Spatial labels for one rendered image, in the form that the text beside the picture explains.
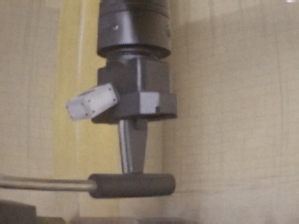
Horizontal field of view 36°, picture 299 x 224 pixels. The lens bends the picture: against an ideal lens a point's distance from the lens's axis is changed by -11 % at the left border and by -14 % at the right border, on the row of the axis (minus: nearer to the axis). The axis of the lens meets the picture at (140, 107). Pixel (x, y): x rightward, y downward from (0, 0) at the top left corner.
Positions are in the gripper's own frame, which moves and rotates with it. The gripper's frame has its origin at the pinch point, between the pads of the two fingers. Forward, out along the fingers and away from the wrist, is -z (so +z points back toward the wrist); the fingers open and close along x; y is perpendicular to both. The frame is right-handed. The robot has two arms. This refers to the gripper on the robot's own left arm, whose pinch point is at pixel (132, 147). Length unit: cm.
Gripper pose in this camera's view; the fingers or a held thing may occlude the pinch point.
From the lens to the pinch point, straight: 59.6
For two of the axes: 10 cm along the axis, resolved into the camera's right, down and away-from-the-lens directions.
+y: -7.7, -1.0, -6.3
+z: 0.0, -9.9, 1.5
